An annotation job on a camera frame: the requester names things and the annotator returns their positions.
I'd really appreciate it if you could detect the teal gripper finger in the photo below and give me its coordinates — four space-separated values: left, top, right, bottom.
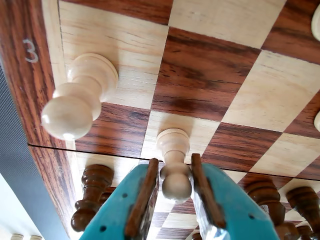
79 157 160 240
190 153 280 240

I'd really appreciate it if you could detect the light wooden pawn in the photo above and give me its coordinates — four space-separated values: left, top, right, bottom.
311 4 320 42
156 128 193 203
313 111 320 133
40 52 119 141

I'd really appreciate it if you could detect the dark wooden knight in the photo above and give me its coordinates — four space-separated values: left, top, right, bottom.
243 179 300 240

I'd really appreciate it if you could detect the dark wooden queen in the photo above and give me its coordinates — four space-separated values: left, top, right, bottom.
296 224 313 240

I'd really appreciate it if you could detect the dark grey textured mat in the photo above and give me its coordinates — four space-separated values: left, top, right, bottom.
0 49 71 240

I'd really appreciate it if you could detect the wooden folding chessboard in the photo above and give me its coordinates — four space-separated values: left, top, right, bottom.
0 0 320 240

